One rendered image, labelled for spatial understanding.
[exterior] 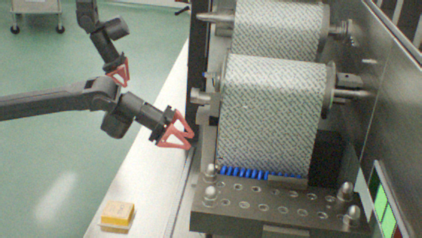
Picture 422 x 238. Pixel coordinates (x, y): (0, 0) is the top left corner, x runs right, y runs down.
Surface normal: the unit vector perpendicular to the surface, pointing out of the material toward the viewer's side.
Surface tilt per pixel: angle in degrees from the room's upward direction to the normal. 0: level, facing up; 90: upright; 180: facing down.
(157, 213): 0
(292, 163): 90
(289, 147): 90
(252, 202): 0
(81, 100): 98
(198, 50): 90
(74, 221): 0
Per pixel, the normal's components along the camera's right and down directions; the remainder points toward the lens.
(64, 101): -0.12, 0.58
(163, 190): 0.07, -0.89
